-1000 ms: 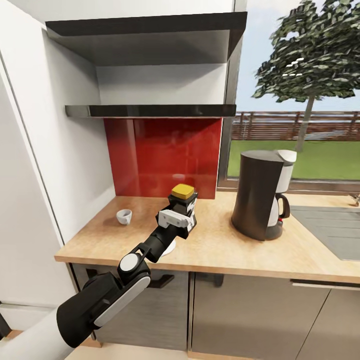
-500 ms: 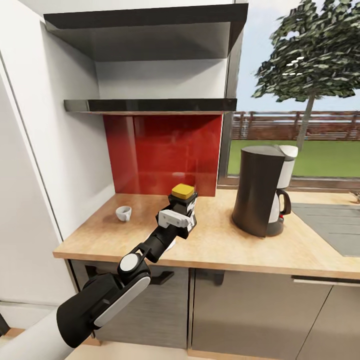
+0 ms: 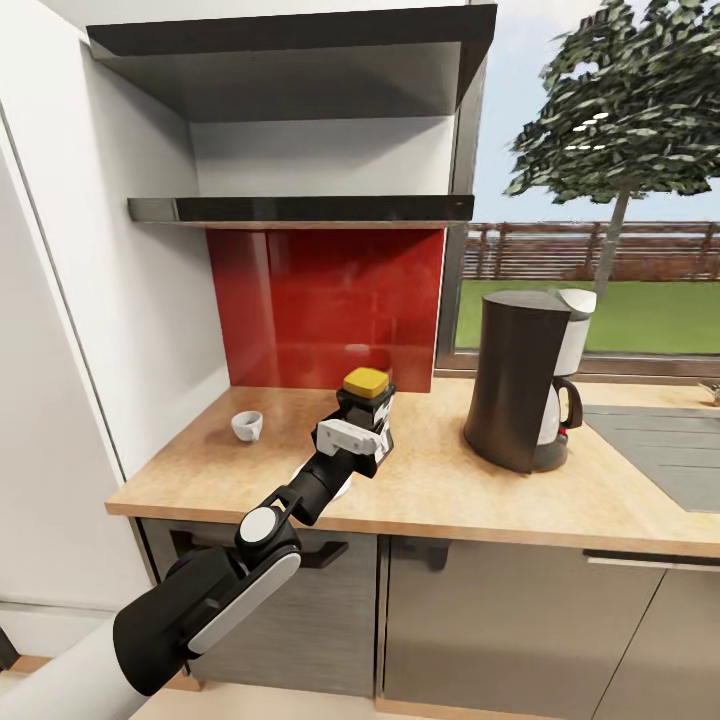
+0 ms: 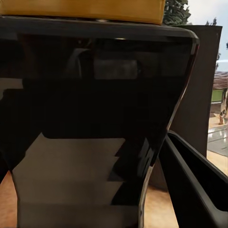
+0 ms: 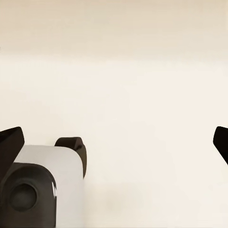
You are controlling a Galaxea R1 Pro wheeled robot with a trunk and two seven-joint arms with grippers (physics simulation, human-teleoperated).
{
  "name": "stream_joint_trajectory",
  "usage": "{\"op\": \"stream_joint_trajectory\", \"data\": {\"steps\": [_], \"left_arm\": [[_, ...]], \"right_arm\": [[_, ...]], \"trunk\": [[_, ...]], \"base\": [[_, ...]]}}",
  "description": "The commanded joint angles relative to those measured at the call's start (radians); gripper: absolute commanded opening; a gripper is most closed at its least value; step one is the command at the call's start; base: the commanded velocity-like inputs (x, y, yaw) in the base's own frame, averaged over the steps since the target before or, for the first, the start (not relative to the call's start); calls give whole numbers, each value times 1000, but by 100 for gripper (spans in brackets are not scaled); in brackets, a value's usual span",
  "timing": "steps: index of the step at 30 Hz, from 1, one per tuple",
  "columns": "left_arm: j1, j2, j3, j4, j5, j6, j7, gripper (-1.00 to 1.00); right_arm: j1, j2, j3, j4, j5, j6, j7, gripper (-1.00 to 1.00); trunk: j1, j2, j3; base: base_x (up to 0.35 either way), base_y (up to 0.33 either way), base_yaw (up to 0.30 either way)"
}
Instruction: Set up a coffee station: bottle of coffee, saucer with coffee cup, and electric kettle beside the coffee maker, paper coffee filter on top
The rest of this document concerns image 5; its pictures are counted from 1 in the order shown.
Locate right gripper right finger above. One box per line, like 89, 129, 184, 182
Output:
213, 126, 228, 165

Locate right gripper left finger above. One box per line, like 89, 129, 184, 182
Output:
0, 126, 25, 183

